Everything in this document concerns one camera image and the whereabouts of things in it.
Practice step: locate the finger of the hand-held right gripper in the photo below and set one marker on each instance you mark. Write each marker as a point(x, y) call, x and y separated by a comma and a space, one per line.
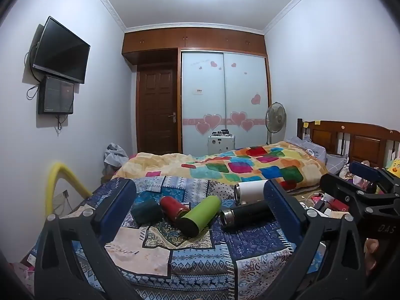
point(339, 187)
point(364, 170)

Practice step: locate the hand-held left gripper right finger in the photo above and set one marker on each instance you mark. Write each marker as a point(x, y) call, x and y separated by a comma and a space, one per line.
point(278, 204)

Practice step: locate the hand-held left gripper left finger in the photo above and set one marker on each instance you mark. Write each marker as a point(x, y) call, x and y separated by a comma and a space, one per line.
point(124, 195)

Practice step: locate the dark teal cup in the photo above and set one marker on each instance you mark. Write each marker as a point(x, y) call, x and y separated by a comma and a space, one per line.
point(145, 212)

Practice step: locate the white cup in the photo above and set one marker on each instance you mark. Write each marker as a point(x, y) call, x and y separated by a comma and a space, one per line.
point(251, 191)

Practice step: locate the black cup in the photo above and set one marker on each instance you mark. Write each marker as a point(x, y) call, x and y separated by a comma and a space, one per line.
point(245, 215)

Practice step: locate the red cup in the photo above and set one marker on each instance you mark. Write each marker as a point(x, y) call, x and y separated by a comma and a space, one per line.
point(172, 207)

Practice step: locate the green cup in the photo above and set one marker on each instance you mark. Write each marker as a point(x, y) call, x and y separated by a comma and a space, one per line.
point(200, 214)

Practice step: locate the person's right hand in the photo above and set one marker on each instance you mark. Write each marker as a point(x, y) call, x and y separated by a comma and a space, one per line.
point(372, 254)

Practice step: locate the red box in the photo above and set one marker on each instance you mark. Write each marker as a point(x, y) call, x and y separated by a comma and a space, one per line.
point(339, 205)

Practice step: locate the grey plaid pillow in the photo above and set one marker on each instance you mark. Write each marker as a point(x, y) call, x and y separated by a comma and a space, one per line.
point(337, 162)

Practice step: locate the wooden bed headboard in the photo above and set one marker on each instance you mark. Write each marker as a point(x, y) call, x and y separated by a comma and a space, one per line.
point(359, 140)

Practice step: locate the yellow plush toy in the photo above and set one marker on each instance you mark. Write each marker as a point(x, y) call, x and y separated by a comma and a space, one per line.
point(394, 165)

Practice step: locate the pile of grey clothes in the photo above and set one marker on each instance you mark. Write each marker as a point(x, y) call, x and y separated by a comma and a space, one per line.
point(115, 155)

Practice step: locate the colourful checked quilt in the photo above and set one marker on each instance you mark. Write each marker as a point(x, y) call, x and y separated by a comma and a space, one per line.
point(218, 165)

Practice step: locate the yellow foam tube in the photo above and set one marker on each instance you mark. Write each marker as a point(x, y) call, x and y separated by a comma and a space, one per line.
point(54, 175)

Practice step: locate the small white cabinet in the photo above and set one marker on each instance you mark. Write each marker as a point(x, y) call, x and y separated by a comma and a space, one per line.
point(221, 145)

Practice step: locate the standing electric fan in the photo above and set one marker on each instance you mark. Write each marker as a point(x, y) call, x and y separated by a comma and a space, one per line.
point(276, 115)

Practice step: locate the brown wooden door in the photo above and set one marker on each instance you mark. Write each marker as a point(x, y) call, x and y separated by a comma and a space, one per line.
point(157, 109)

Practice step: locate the patchwork blue blanket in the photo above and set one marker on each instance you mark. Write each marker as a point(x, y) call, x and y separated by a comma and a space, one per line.
point(193, 256)

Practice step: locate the wooden wardrobe with heart stickers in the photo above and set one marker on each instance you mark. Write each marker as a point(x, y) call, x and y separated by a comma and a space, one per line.
point(203, 78)

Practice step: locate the white wall socket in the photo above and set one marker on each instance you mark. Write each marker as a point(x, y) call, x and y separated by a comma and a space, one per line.
point(62, 197)

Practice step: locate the small black wall monitor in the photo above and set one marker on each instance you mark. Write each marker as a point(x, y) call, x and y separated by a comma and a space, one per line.
point(56, 95)

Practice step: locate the wall-mounted black television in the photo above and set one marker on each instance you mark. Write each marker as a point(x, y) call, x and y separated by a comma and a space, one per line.
point(61, 51)

